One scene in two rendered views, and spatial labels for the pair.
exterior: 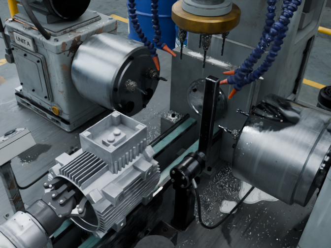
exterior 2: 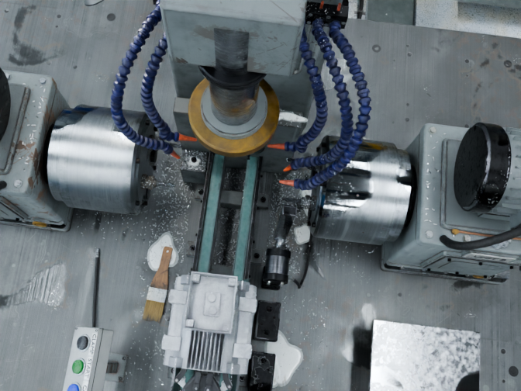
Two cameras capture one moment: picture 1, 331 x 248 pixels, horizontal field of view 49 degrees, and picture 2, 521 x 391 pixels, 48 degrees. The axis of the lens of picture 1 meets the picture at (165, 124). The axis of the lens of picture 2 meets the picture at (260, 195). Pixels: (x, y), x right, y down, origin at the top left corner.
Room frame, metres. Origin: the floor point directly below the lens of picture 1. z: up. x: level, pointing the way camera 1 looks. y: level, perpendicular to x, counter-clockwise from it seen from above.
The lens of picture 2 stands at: (0.52, 0.14, 2.38)
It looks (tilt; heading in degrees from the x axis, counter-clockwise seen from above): 74 degrees down; 321
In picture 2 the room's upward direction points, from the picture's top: 9 degrees clockwise
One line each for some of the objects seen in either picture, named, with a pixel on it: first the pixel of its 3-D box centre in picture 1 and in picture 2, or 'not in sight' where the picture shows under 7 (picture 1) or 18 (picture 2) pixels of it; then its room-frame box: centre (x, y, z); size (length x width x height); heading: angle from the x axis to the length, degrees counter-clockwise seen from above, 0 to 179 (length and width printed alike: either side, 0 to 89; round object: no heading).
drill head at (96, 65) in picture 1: (106, 69); (86, 157); (1.12, 0.21, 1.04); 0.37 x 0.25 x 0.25; 53
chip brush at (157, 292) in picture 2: not in sight; (160, 283); (0.80, 0.21, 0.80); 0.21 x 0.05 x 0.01; 139
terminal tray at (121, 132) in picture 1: (114, 141); (212, 303); (0.65, 0.12, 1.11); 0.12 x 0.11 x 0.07; 144
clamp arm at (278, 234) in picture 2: (207, 122); (284, 225); (0.72, -0.10, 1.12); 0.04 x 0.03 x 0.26; 143
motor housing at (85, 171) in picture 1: (105, 179); (211, 325); (0.62, 0.14, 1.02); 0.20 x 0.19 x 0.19; 144
